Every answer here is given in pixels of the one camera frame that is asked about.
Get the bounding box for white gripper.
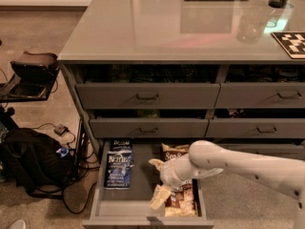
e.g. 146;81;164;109
149;158;184;210

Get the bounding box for blue chip bag front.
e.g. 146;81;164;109
104;150;133;189

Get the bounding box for blue chip bag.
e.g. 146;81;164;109
104;150;133;189
111;139;132;151

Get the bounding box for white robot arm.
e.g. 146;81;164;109
150;140;305;229

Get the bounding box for brown sea salt bag rear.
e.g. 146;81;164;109
161;144;190;161

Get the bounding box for brown sea salt bag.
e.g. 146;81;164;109
165;183;196;217
161;144;190;161

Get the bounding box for brown sea salt bag front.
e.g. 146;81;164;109
165;183;196;217

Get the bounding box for open bottom left drawer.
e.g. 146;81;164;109
83;139;214;229

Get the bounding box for blue chip bag rear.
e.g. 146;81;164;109
111;139;132;151

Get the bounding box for middle right drawer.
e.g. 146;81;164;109
206;118;305;139

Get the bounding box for middle left drawer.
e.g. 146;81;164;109
90;118;208;138

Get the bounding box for top left drawer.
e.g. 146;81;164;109
75;83;220;110

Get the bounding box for top right drawer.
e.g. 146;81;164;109
215;82;305;109

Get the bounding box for grey drawer cabinet counter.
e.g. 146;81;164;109
59;0;305;156

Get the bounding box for bottom right drawer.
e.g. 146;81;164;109
221;144;305;160

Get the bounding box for black power adapter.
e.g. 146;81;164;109
53;124;68;136

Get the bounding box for black backpack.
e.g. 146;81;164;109
1;128;71;197

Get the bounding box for white shoe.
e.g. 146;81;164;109
9;219;27;229

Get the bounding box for black office chair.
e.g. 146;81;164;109
0;51;59;103

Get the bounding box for checkered marker board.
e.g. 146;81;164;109
272;31;305;59

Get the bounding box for black floor cables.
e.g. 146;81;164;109
27;121;100;216

